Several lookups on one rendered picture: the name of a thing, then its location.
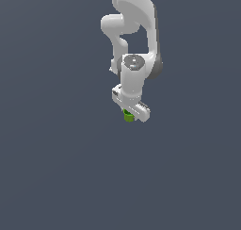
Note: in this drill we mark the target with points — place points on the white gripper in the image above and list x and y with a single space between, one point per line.
131 105

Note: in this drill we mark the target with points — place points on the small green block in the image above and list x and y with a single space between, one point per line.
128 117

